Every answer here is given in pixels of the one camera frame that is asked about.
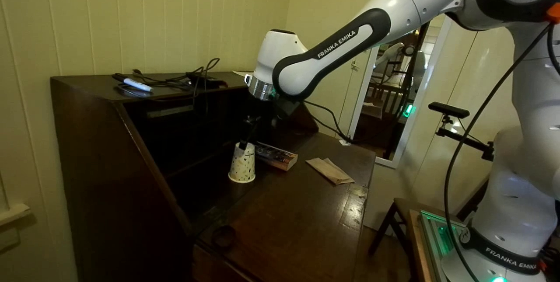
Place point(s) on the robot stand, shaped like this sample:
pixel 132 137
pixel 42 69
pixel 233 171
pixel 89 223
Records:
pixel 431 238

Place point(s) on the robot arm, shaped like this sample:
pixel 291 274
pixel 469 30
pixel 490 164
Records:
pixel 516 212

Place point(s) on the white framed mirror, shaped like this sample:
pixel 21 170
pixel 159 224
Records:
pixel 393 98

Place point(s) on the white dotted paper cup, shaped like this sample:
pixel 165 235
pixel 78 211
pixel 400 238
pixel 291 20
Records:
pixel 242 166

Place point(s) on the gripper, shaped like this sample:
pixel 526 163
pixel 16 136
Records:
pixel 285 108

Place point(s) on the dark wooden secretary desk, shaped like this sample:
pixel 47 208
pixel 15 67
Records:
pixel 288 212

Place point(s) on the brown paper bag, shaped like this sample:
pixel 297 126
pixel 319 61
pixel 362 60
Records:
pixel 330 171

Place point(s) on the white and black marker pen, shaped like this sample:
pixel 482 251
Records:
pixel 133 84

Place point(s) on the camera on mount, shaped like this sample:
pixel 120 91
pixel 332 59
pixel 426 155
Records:
pixel 450 111

